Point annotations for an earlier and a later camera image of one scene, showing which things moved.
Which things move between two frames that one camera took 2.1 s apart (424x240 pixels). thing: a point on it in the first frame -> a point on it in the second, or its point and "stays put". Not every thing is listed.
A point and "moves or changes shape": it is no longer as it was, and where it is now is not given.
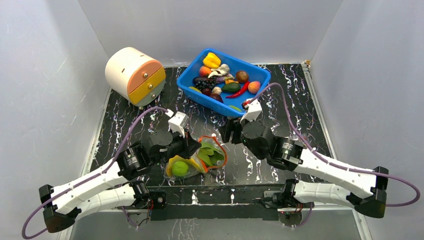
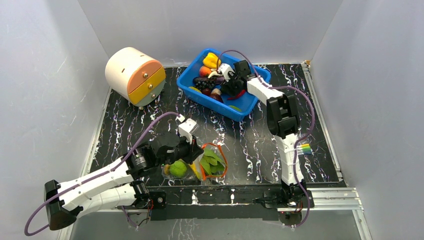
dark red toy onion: (216, 96) stays put
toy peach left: (204, 71) stays put
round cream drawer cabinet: (134, 76) stays put
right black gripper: (226, 132) -> (228, 84)
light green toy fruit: (180, 168) stays put
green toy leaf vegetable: (209, 154) moves or changes shape
